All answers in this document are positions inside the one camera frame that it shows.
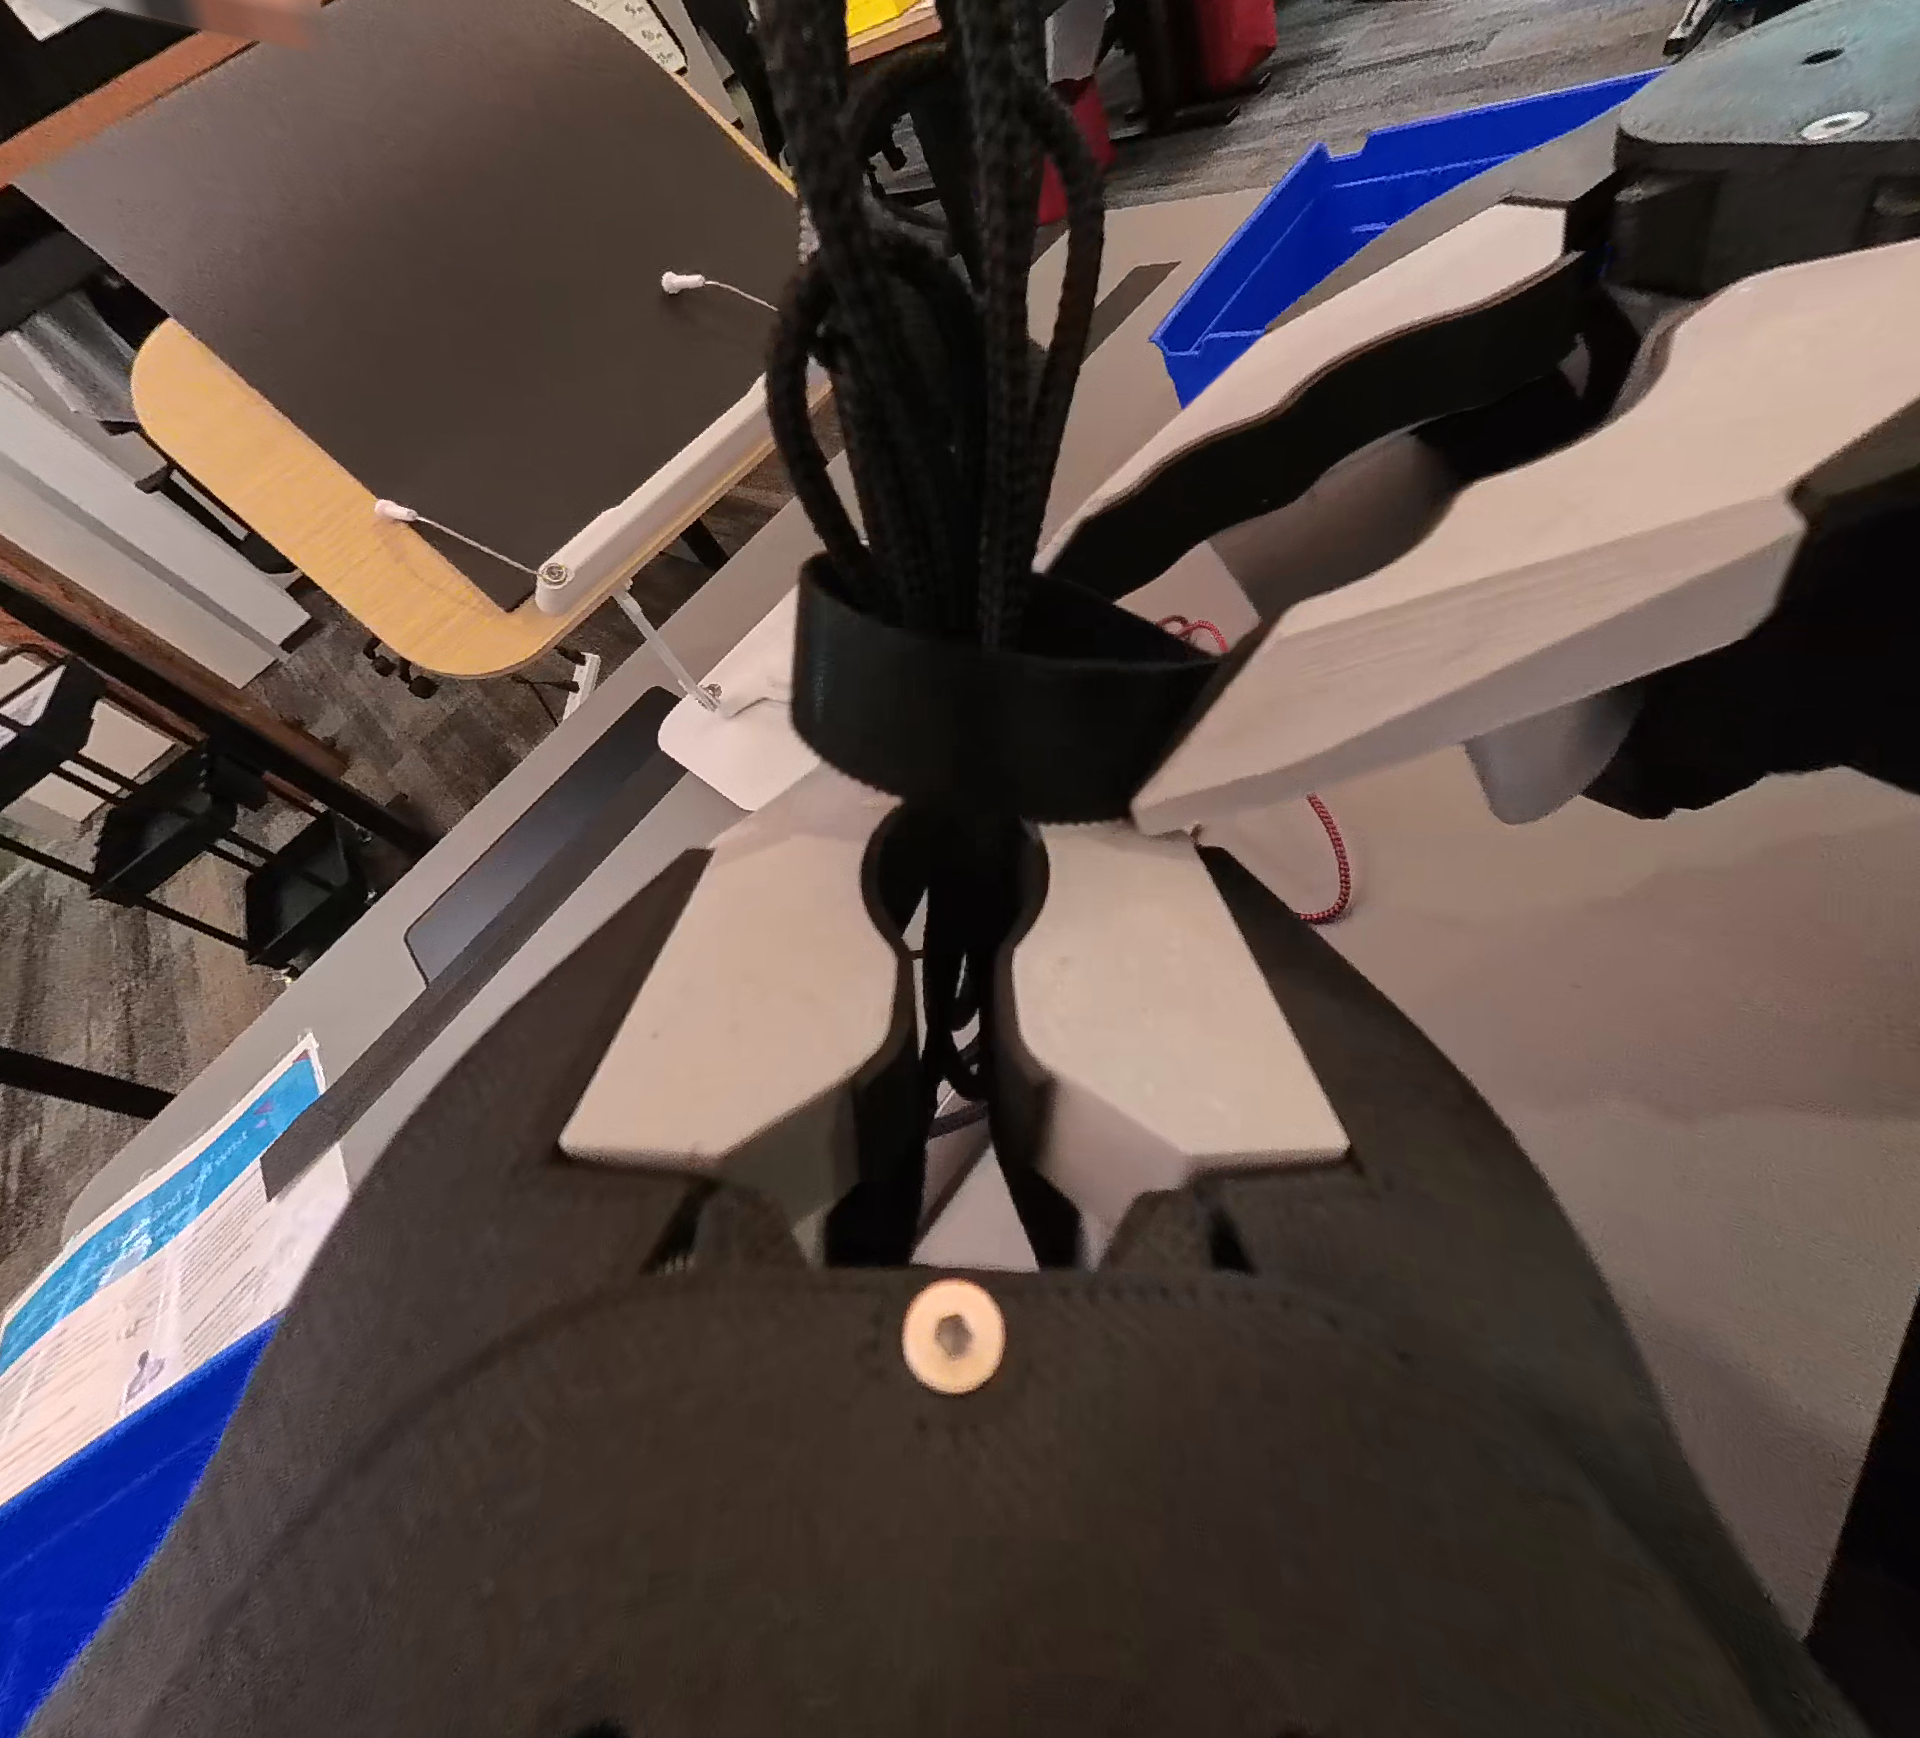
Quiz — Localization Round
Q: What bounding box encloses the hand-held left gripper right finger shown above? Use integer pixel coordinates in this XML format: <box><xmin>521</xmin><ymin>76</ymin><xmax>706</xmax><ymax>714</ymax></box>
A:
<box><xmin>997</xmin><ymin>821</ymin><xmax>1356</xmax><ymax>1238</ymax></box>

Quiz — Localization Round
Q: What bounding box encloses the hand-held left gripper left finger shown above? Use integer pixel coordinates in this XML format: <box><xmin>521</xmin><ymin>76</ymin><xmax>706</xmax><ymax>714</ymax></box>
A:
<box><xmin>559</xmin><ymin>792</ymin><xmax>920</xmax><ymax>1238</ymax></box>

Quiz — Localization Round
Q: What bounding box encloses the blue plastic bin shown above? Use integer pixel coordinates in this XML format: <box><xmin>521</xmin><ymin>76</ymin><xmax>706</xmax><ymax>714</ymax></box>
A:
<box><xmin>1150</xmin><ymin>71</ymin><xmax>1666</xmax><ymax>408</ymax></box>

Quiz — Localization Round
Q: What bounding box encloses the wooden board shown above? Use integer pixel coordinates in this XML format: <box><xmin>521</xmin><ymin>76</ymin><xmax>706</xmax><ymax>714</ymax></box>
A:
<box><xmin>14</xmin><ymin>0</ymin><xmax>812</xmax><ymax>684</ymax></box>

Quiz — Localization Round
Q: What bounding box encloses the person's right hand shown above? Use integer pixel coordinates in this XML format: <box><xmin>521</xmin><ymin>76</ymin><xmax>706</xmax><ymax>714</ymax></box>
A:
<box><xmin>1581</xmin><ymin>493</ymin><xmax>1920</xmax><ymax>824</ymax></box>

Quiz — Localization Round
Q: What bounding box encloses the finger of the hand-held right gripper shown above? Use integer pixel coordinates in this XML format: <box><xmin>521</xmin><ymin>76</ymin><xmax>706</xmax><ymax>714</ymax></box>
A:
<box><xmin>1127</xmin><ymin>244</ymin><xmax>1920</xmax><ymax>842</ymax></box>
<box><xmin>1041</xmin><ymin>198</ymin><xmax>1618</xmax><ymax>603</ymax></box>

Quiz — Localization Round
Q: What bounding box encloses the red braided usb cable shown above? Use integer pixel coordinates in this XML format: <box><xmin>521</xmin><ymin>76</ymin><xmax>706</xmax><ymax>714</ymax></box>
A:
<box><xmin>1155</xmin><ymin>612</ymin><xmax>1358</xmax><ymax>927</ymax></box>

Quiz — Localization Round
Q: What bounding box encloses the black braided cable with strap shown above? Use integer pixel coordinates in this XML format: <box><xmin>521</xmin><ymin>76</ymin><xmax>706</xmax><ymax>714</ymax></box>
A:
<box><xmin>742</xmin><ymin>0</ymin><xmax>1225</xmax><ymax>1229</ymax></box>

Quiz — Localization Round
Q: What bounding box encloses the blue bin with white label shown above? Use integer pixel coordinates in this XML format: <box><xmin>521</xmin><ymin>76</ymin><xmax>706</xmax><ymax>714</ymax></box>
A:
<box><xmin>0</xmin><ymin>1319</ymin><xmax>277</xmax><ymax>1738</ymax></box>

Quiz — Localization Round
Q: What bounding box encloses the dark table cable tray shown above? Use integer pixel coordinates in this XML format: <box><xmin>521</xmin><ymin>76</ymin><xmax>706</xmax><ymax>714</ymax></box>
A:
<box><xmin>258</xmin><ymin>689</ymin><xmax>682</xmax><ymax>1205</ymax></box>

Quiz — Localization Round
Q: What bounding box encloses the printed paper sheet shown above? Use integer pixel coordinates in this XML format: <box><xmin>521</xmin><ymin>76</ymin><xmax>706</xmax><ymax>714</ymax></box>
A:
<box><xmin>0</xmin><ymin>1032</ymin><xmax>349</xmax><ymax>1507</ymax></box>

